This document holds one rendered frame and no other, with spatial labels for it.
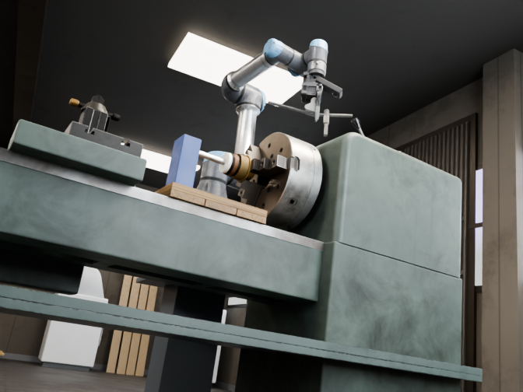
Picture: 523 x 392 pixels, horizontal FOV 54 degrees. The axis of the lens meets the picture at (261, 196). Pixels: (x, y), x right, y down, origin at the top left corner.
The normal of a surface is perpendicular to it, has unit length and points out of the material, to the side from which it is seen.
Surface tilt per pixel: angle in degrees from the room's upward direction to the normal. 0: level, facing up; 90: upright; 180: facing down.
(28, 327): 90
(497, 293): 90
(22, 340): 90
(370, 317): 90
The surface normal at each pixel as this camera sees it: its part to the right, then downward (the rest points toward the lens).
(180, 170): 0.53, -0.19
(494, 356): -0.89, -0.25
